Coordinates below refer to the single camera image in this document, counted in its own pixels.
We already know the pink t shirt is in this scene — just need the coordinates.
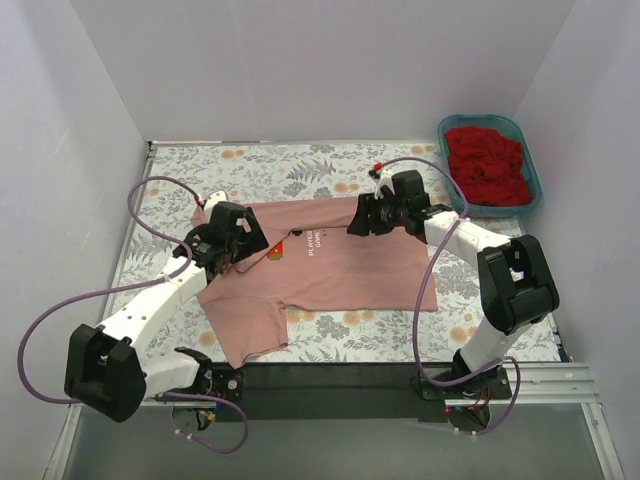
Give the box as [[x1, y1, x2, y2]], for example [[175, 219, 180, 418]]
[[198, 197, 429, 368]]

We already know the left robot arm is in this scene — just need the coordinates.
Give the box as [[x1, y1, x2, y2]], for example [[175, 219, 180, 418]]
[[64, 201, 268, 422]]

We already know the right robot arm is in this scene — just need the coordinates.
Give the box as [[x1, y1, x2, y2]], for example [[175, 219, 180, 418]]
[[347, 165, 560, 398]]

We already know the floral table cloth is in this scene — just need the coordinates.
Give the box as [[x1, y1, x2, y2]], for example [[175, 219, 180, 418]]
[[97, 142, 564, 364]]

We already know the red t shirt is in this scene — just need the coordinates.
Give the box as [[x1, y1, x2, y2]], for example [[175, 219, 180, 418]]
[[444, 126, 533, 207]]

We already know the teal plastic basket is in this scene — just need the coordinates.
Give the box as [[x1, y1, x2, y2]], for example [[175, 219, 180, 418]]
[[437, 114, 542, 218]]

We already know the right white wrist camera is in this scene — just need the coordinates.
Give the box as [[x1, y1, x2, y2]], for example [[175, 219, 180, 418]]
[[368, 163, 395, 200]]

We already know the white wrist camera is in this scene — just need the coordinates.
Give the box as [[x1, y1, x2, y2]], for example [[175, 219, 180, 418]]
[[368, 163, 395, 200], [197, 190, 228, 216]]

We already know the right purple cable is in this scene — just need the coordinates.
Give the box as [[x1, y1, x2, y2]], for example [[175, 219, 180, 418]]
[[379, 157, 522, 436]]

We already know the purple cable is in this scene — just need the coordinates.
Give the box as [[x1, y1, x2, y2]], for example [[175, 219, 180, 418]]
[[17, 175, 251, 455], [379, 157, 522, 436]]

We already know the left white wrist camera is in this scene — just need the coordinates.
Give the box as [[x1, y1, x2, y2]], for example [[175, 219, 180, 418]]
[[197, 190, 228, 216]]

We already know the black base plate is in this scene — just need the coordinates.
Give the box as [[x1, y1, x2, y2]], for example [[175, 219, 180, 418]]
[[199, 363, 512, 423]]

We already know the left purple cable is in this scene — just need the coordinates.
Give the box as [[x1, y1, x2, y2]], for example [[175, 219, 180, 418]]
[[17, 175, 251, 455]]

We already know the aluminium frame rail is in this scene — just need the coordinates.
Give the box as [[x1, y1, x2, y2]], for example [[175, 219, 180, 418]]
[[47, 362, 624, 479]]

